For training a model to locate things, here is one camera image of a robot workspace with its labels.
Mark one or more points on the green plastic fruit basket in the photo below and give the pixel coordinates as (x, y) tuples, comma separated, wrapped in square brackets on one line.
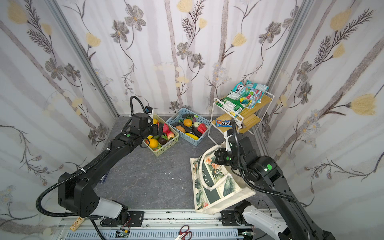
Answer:
[(162, 148)]

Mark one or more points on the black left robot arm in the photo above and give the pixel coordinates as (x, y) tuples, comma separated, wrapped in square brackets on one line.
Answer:
[(76, 191)]

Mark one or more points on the dark toy eggplant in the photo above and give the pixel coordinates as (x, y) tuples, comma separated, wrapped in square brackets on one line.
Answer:
[(196, 132)]

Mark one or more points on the red toy apple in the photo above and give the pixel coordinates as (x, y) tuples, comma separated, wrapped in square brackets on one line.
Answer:
[(170, 135)]

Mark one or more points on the teal snack packet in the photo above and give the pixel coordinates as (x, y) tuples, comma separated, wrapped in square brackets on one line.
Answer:
[(251, 93)]

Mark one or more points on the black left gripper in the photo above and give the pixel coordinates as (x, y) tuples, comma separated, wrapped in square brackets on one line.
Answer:
[(154, 129)]

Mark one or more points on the blue M&M candy bag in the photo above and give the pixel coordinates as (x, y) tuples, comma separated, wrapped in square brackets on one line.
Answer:
[(223, 123)]

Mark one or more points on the wooden tag block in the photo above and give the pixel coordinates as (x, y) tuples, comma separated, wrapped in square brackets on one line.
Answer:
[(77, 224)]

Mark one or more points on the floral canvas tote bag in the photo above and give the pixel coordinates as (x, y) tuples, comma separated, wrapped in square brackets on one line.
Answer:
[(215, 187)]

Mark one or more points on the red handled scissors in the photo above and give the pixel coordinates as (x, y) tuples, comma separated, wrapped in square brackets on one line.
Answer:
[(184, 233)]

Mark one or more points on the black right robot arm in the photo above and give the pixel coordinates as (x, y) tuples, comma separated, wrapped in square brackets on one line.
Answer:
[(262, 174)]

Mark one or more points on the blue plastic vegetable basket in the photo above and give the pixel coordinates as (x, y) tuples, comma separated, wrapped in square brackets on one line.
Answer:
[(180, 116)]

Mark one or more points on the green snack packet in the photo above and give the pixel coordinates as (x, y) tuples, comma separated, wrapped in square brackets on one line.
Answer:
[(234, 103)]

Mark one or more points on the orange toy fruit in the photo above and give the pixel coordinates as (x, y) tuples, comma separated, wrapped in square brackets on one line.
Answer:
[(153, 143)]

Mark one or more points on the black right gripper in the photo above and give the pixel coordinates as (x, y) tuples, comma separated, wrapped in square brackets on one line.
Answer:
[(221, 157)]

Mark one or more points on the red toy bell pepper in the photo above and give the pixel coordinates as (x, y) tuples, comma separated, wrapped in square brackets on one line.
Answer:
[(202, 128)]

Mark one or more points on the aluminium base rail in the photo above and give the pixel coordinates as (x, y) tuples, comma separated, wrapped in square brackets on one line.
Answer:
[(165, 225)]

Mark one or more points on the orange toy tangerine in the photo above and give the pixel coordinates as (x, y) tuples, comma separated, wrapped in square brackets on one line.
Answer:
[(188, 123)]

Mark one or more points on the white wire wooden shelf rack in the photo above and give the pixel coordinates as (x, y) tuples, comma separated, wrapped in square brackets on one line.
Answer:
[(249, 120)]

